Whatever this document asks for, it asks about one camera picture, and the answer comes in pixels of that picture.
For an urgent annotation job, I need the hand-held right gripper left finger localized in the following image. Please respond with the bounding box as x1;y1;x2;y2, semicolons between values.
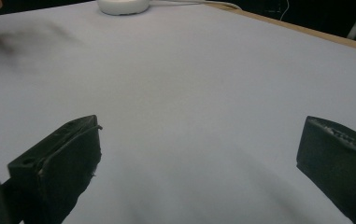
0;114;104;224

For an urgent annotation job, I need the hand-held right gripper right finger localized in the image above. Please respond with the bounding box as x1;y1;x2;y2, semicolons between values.
296;116;356;224

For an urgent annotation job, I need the white round device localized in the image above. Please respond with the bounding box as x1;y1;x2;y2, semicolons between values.
96;0;151;16

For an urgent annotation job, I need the thin white cable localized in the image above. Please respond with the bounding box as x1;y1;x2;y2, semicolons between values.
279;0;291;22

